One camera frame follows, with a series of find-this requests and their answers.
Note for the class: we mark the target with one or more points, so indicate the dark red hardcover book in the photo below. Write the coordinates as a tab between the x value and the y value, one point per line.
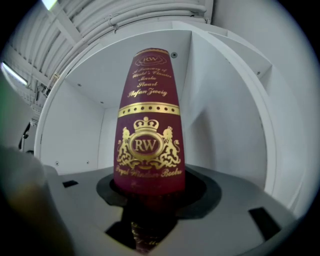
150	112

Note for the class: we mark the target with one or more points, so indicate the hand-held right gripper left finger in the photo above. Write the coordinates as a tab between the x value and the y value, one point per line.
82	207

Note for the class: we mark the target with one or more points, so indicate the ceiling light panel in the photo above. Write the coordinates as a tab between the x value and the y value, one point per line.
13	72
49	3

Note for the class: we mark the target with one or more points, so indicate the white shelf cabinet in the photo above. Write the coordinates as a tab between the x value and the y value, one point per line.
250	62

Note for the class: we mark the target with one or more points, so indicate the white ceiling pipe bundle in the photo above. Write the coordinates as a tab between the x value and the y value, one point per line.
140	17

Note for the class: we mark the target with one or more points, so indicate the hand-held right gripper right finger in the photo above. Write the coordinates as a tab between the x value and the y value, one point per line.
225	225

